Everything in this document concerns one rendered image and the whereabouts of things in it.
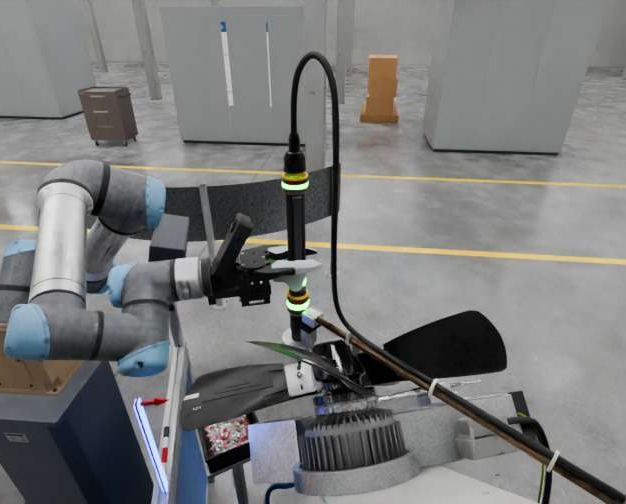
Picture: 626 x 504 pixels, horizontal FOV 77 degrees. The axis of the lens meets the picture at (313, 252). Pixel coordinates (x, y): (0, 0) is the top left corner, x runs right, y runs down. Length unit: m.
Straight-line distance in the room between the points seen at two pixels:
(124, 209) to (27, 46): 9.67
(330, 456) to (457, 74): 6.32
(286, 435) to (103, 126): 7.08
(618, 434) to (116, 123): 7.29
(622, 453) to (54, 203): 2.64
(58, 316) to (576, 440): 2.45
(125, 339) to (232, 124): 6.62
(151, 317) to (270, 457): 0.51
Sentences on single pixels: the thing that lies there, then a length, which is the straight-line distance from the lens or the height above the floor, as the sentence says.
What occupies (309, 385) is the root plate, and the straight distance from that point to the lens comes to 0.92.
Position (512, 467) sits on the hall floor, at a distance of 2.41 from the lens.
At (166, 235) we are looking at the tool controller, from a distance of 1.45.
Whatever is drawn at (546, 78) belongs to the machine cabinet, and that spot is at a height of 1.14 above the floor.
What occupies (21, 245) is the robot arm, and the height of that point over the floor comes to 1.37.
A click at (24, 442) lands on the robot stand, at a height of 0.88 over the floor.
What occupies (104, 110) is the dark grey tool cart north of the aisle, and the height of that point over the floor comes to 0.60.
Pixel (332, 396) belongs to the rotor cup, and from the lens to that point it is 0.89.
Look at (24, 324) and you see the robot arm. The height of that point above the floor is 1.54.
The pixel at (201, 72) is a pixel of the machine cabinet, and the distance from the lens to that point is 7.19.
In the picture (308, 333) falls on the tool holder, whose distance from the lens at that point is 0.78.
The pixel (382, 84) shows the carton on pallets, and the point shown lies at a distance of 8.82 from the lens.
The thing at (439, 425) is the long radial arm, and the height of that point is 1.12.
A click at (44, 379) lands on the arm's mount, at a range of 1.32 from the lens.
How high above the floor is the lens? 1.88
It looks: 30 degrees down
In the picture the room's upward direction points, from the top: straight up
